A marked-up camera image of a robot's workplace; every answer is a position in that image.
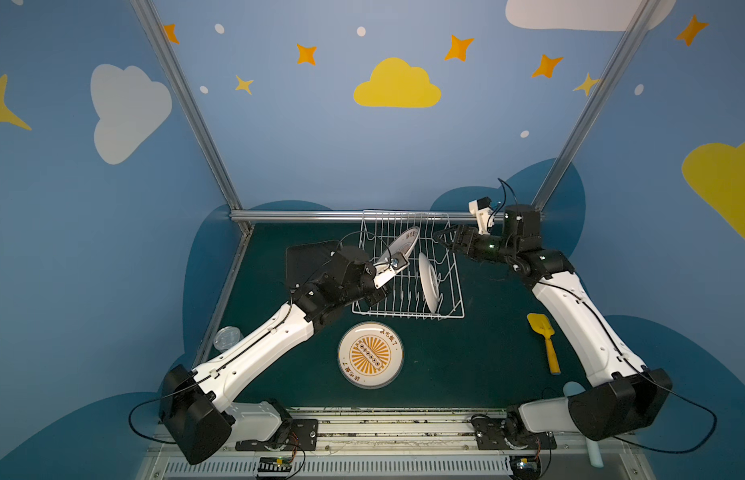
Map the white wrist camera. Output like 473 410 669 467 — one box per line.
374 252 410 289
469 197 495 235

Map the left small circuit board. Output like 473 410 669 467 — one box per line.
256 457 294 478

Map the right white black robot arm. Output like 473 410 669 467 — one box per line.
433 201 673 447

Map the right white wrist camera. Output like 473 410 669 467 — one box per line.
469 197 495 235

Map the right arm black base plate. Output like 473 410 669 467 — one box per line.
470 415 558 450

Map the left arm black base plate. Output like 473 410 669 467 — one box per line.
236 419 318 452

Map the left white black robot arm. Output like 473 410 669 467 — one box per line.
158 247 407 465

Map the light blue toy spatula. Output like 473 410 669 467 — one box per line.
563 381 605 469

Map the white wire dish rack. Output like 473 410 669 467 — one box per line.
352 210 465 320

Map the right small circuit board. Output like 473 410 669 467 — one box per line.
510 457 542 480

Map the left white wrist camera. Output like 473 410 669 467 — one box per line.
374 252 410 289

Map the small circuit board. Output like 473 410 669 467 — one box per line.
256 457 294 478
510 457 542 480

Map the aluminium rail base frame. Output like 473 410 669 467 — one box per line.
137 407 655 479

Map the white round plate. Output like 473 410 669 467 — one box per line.
375 226 421 270
338 322 405 390
419 253 440 314

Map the yellow toy spatula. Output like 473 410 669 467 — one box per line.
527 313 562 375

